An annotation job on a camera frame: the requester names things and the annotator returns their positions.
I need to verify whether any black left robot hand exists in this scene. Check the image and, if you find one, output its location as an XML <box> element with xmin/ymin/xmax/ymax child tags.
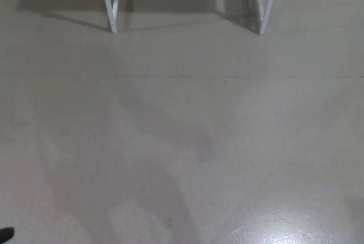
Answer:
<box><xmin>0</xmin><ymin>226</ymin><xmax>15</xmax><ymax>241</ymax></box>

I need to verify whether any white table with metal frame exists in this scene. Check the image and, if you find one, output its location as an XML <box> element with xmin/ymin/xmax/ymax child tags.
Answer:
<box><xmin>98</xmin><ymin>0</ymin><xmax>282</xmax><ymax>35</ymax></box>

